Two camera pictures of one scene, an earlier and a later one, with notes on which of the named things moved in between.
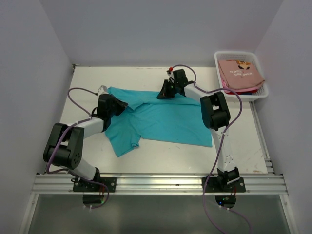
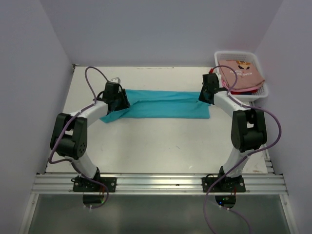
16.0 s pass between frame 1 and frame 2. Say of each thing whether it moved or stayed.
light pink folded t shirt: stayed
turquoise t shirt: moved
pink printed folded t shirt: stayed
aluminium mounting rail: stayed
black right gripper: moved
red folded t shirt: stayed
